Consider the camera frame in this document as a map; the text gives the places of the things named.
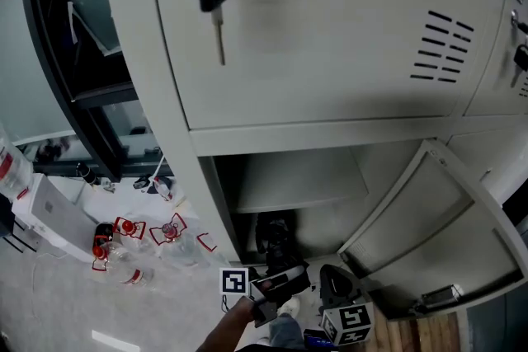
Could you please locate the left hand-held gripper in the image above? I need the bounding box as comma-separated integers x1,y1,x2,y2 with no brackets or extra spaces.
219,265,308,328

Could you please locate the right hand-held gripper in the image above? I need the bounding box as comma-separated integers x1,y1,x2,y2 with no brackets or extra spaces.
318,264,375,347

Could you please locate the black umbrella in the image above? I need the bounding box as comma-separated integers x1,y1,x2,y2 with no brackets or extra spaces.
254,210,311,296

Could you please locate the grey metal locker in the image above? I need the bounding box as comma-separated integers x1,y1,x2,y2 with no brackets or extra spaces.
100,0,528,321

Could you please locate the person's left forearm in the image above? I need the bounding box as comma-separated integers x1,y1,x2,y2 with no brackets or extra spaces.
195,295,257,352

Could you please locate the person's white shoe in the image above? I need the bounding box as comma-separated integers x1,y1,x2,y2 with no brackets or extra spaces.
276,295,301,317

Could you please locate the blue object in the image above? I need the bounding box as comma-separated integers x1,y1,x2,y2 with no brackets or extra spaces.
303,327,338,350

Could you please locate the person's jeans leg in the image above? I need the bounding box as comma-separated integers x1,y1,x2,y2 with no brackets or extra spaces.
266,312,307,352

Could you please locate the red cap water jug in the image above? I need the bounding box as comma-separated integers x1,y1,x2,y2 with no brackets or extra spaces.
148,212,210,270
90,243,157,288
111,215,154,256

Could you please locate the red and white bag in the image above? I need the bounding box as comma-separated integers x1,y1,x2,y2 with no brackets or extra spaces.
146,175,174,202

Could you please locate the black bottle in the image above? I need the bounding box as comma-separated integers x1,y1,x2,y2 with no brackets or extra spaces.
75,162,101,187

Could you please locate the white water dispenser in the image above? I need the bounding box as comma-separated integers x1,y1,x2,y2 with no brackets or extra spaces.
11,171,98,263

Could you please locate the clear dispenser water jug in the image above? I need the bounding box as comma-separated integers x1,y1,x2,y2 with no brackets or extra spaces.
0,121,35,199

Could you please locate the black framed glass partition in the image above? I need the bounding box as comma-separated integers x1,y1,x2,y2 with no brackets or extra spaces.
18,0,172,183

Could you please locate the small black fob key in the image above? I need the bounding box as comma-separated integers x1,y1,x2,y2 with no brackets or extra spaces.
509,43,528,89

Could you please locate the red handle water jug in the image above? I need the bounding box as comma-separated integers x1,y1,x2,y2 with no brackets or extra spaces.
196,232,232,265

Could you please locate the white cable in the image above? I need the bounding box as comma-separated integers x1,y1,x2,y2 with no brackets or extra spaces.
150,154,167,181

